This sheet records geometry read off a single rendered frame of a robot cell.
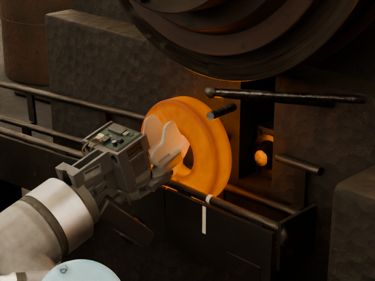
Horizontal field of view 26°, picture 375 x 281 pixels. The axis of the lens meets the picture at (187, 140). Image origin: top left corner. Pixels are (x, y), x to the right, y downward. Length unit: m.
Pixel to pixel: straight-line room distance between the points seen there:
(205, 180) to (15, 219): 0.28
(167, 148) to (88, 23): 0.34
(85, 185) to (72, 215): 0.05
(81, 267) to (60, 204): 0.19
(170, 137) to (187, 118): 0.04
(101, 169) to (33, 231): 0.12
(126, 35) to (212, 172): 0.29
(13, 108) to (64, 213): 2.71
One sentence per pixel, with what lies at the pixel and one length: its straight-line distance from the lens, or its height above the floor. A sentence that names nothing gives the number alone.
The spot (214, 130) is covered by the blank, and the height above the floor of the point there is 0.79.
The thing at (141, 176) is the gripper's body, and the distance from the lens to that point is 1.06.
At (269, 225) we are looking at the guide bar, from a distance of 1.02.
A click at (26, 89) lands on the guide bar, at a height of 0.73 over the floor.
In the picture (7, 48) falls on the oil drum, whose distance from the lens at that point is 4.07.
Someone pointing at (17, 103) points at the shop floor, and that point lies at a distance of 3.74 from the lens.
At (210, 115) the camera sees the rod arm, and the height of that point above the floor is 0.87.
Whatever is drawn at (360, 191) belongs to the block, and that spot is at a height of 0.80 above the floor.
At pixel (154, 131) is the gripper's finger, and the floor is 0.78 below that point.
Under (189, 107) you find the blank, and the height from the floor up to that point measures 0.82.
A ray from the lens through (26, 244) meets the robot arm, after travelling 0.96.
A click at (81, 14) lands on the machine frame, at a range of 1.42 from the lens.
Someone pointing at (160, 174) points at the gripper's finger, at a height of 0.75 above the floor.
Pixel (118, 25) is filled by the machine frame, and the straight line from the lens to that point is 1.33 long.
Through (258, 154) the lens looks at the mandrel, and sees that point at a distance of 1.15.
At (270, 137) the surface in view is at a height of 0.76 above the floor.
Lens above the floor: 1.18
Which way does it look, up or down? 21 degrees down
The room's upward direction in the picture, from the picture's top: straight up
